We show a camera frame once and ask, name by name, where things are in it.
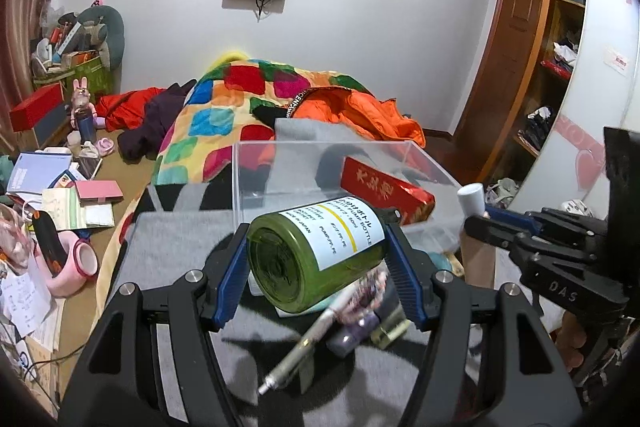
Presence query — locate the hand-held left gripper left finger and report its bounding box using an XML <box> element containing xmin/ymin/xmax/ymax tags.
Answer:
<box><xmin>59</xmin><ymin>223</ymin><xmax>251</xmax><ymax>427</ymax></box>

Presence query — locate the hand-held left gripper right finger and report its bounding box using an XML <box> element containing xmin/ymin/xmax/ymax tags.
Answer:
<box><xmin>382</xmin><ymin>209</ymin><xmax>583</xmax><ymax>427</ymax></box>

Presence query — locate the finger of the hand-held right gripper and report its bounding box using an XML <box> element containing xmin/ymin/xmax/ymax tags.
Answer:
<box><xmin>463</xmin><ymin>214</ymin><xmax>603</xmax><ymax>269</ymax></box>
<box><xmin>482</xmin><ymin>204</ymin><xmax>607</xmax><ymax>235</ymax></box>

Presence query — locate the beige tube with white cap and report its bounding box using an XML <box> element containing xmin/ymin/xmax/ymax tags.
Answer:
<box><xmin>456</xmin><ymin>183</ymin><xmax>497</xmax><ymax>290</ymax></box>

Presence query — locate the pink translucent charm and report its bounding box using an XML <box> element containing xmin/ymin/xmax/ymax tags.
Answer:
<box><xmin>339</xmin><ymin>269</ymin><xmax>392</xmax><ymax>327</ymax></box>

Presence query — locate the green pump bottle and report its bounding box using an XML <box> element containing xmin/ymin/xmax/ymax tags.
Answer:
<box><xmin>246</xmin><ymin>195</ymin><xmax>388</xmax><ymax>314</ymax></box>

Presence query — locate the clear plastic box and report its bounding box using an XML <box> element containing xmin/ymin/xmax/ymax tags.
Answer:
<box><xmin>231</xmin><ymin>138</ymin><xmax>463</xmax><ymax>253</ymax></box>

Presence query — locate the person's right hand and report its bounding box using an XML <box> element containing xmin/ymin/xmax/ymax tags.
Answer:
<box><xmin>559</xmin><ymin>311</ymin><xmax>589</xmax><ymax>374</ymax></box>

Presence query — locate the small green clear case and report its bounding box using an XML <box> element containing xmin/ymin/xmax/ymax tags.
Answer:
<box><xmin>371</xmin><ymin>313</ymin><xmax>410</xmax><ymax>349</ymax></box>

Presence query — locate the grey felt mat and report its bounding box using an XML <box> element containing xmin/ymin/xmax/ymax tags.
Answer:
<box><xmin>97</xmin><ymin>117</ymin><xmax>501</xmax><ymax>427</ymax></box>

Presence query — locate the purple glitter bottle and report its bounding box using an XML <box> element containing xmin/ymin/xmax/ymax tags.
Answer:
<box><xmin>326</xmin><ymin>309</ymin><xmax>387</xmax><ymax>359</ymax></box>

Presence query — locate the red packet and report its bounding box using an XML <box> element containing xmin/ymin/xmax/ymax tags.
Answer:
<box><xmin>340</xmin><ymin>157</ymin><xmax>436</xmax><ymax>227</ymax></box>

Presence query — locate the pink wallet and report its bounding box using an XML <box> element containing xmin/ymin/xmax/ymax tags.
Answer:
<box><xmin>74</xmin><ymin>179</ymin><xmax>124</xmax><ymax>206</ymax></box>

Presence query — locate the white sliding wardrobe door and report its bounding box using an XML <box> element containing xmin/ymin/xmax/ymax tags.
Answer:
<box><xmin>510</xmin><ymin>0</ymin><xmax>640</xmax><ymax>220</ymax></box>

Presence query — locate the wooden wardrobe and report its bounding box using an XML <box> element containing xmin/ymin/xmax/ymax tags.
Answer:
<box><xmin>451</xmin><ymin>0</ymin><xmax>603</xmax><ymax>208</ymax></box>

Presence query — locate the pink round holder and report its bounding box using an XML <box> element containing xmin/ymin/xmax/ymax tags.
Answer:
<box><xmin>42</xmin><ymin>231</ymin><xmax>99</xmax><ymax>299</ymax></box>

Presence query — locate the colourful checked blanket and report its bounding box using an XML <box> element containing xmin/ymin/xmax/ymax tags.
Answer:
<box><xmin>150</xmin><ymin>57</ymin><xmax>351</xmax><ymax>188</ymax></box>

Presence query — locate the orange jacket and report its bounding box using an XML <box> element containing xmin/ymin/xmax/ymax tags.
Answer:
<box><xmin>295</xmin><ymin>74</ymin><xmax>427</xmax><ymax>150</ymax></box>

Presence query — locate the dark purple cloth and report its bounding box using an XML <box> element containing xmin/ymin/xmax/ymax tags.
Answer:
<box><xmin>117</xmin><ymin>79</ymin><xmax>198</xmax><ymax>162</ymax></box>

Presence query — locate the red jacket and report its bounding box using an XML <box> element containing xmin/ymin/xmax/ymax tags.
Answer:
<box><xmin>95</xmin><ymin>89</ymin><xmax>173</xmax><ymax>132</ymax></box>

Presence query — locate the blue bottle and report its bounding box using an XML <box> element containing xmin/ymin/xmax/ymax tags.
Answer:
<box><xmin>75</xmin><ymin>108</ymin><xmax>99</xmax><ymax>144</ymax></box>

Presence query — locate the white and blue notebook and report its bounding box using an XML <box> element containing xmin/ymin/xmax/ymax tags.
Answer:
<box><xmin>6</xmin><ymin>151</ymin><xmax>73</xmax><ymax>196</ymax></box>

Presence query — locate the pink bunny figure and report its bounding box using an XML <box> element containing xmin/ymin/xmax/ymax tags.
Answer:
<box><xmin>70</xmin><ymin>77</ymin><xmax>97</xmax><ymax>114</ymax></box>

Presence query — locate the green cardboard box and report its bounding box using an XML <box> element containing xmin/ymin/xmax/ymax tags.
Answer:
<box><xmin>32</xmin><ymin>51</ymin><xmax>115</xmax><ymax>96</ymax></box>

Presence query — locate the red box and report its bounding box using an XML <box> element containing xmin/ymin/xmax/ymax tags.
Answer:
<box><xmin>9</xmin><ymin>83</ymin><xmax>67</xmax><ymax>134</ymax></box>

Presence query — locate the grey neck pillow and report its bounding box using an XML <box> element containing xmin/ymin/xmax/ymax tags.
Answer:
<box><xmin>77</xmin><ymin>5</ymin><xmax>126</xmax><ymax>70</ymax></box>

